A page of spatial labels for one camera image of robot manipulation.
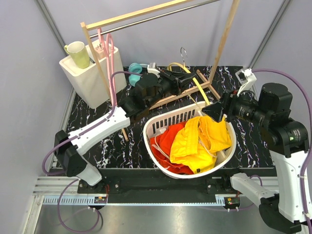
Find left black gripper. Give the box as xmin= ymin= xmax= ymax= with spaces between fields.
xmin=146 ymin=69 xmax=196 ymax=109

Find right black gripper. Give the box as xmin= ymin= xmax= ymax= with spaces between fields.
xmin=201 ymin=85 xmax=270 ymax=125

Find yellow wire hanger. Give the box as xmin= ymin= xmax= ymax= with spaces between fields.
xmin=167 ymin=47 xmax=211 ymax=105

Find yellow shorts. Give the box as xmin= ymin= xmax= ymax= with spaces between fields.
xmin=170 ymin=116 xmax=232 ymax=174

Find orange shorts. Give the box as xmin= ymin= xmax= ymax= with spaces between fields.
xmin=150 ymin=122 xmax=194 ymax=175

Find pink plastic hanger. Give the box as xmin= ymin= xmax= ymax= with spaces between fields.
xmin=97 ymin=28 xmax=116 ymax=102

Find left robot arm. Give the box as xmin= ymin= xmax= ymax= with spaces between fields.
xmin=53 ymin=69 xmax=195 ymax=193

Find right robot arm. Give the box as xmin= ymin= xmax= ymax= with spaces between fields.
xmin=202 ymin=83 xmax=311 ymax=234

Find teal headphones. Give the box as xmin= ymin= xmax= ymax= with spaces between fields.
xmin=128 ymin=63 xmax=148 ymax=87

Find white plastic laundry basket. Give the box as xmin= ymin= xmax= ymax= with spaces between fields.
xmin=143 ymin=101 xmax=236 ymax=179

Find white storage box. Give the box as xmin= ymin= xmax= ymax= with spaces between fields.
xmin=59 ymin=46 xmax=127 ymax=109

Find metal hanging rod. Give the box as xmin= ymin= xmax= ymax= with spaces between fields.
xmin=81 ymin=0 xmax=218 ymax=39

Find pale yellow cup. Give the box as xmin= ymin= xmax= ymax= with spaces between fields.
xmin=64 ymin=41 xmax=90 ymax=69

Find wooden clothes rack frame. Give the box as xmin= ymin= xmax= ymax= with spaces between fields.
xmin=80 ymin=0 xmax=241 ymax=142

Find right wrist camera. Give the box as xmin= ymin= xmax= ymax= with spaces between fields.
xmin=235 ymin=68 xmax=257 ymax=96

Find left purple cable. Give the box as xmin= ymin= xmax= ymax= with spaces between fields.
xmin=42 ymin=71 xmax=141 ymax=176

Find purple cable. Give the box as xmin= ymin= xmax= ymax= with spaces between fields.
xmin=251 ymin=68 xmax=312 ymax=227
xmin=42 ymin=71 xmax=141 ymax=176

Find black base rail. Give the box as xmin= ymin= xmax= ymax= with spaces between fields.
xmin=48 ymin=167 xmax=252 ymax=204

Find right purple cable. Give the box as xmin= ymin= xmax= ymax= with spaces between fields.
xmin=251 ymin=68 xmax=312 ymax=227

